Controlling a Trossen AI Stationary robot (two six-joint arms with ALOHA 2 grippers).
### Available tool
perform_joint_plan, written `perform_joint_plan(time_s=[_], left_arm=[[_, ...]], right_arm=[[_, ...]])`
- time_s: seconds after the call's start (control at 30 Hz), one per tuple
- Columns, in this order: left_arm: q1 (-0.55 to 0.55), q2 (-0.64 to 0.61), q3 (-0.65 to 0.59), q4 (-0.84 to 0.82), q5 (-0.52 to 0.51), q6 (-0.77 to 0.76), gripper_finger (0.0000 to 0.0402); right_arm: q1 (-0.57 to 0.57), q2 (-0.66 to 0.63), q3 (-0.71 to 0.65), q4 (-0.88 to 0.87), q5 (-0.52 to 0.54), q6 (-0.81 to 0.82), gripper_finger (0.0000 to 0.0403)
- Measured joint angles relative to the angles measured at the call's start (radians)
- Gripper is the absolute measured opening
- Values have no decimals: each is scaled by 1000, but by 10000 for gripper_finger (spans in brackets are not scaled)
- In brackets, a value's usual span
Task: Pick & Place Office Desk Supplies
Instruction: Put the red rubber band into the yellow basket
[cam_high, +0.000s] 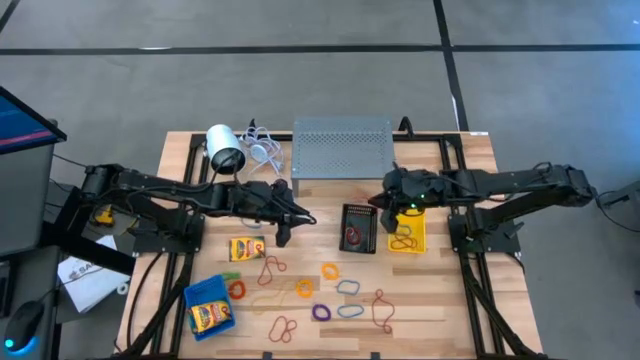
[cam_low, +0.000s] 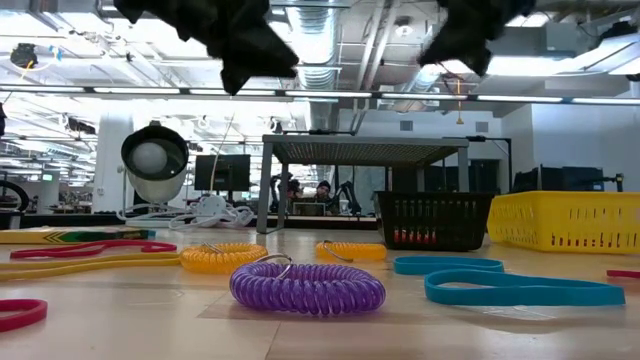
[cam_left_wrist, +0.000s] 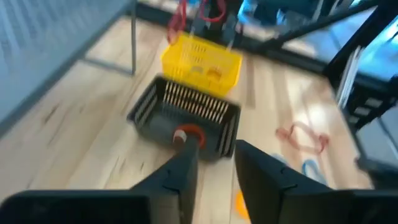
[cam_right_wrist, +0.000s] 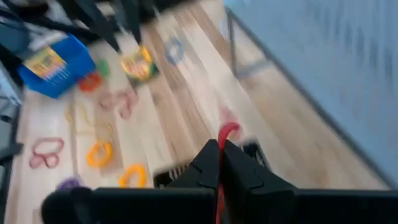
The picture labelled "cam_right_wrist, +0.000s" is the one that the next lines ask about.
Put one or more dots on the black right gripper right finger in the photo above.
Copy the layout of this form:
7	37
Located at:
255	193

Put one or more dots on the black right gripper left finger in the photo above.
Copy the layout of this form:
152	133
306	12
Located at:
202	174

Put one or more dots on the yellow coil wristband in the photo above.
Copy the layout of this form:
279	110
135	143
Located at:
122	179
90	155

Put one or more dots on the red rubber band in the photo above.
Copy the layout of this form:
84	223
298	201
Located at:
127	107
34	157

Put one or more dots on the blue coil wristband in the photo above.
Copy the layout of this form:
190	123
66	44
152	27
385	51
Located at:
168	51

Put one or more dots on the purple coil wristband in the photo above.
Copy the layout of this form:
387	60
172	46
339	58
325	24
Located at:
70	184

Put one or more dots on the green coil wristband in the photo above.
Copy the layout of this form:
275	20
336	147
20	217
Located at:
103	68

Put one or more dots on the yellow rubber band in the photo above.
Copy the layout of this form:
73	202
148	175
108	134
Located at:
70	113

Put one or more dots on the orange coil wristband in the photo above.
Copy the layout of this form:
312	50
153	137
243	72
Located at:
82	84

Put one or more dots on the yellow crayon box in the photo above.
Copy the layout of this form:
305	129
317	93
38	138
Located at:
138	65
45	63

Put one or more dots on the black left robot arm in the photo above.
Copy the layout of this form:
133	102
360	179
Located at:
93	21

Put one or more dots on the grey perforated metal riser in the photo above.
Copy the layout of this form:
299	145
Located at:
342	93

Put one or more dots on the blue plastic basket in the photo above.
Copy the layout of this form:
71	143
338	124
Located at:
74	65

